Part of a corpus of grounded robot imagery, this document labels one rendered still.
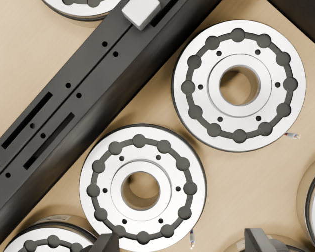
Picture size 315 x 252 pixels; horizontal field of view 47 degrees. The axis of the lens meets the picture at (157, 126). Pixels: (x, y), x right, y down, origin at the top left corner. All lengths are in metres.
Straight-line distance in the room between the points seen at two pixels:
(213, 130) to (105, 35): 0.12
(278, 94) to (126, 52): 0.13
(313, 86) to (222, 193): 0.12
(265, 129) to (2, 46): 0.24
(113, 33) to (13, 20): 0.15
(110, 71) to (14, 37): 0.15
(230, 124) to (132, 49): 0.11
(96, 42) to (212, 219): 0.18
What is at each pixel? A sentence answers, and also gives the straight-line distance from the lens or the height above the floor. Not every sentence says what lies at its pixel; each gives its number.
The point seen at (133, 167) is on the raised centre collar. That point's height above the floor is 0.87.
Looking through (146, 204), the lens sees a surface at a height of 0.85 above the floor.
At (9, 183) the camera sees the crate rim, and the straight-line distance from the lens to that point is 0.24.
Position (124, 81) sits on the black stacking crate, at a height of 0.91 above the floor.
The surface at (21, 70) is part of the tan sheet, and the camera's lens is 0.35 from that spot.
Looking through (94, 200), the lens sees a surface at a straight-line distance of 0.30.
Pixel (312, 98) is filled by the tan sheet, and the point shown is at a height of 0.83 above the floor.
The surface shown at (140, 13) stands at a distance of 0.21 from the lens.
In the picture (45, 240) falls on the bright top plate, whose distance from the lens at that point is 0.32.
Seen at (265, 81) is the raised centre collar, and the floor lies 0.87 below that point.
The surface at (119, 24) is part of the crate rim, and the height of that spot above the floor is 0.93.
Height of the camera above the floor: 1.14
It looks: 85 degrees down
